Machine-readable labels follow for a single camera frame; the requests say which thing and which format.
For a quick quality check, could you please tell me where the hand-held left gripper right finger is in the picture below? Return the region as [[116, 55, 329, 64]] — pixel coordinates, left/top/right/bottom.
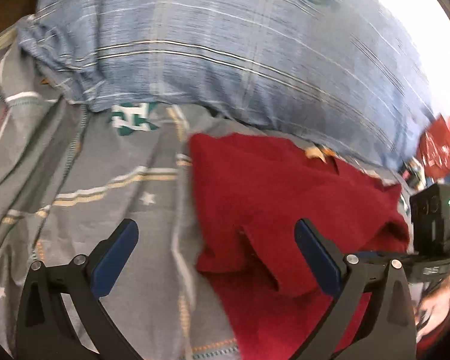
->
[[294, 218, 417, 360]]

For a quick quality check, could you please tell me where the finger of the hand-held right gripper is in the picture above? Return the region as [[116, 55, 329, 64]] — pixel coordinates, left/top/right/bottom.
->
[[358, 249, 413, 262]]

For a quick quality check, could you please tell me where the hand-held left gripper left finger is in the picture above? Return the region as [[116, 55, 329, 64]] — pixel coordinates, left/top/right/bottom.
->
[[15, 219, 140, 360]]

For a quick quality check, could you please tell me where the red fleece garment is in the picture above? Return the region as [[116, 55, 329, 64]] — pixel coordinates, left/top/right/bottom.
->
[[187, 132, 411, 360]]

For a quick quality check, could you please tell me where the grey printed bed sheet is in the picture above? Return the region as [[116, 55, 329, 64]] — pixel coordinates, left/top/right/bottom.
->
[[0, 26, 413, 360]]

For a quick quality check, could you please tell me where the red plastic bag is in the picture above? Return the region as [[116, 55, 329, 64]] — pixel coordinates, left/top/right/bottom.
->
[[416, 114, 450, 177]]

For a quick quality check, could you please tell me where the blue plaid pillow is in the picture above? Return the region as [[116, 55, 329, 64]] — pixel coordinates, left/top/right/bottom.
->
[[17, 0, 441, 169]]

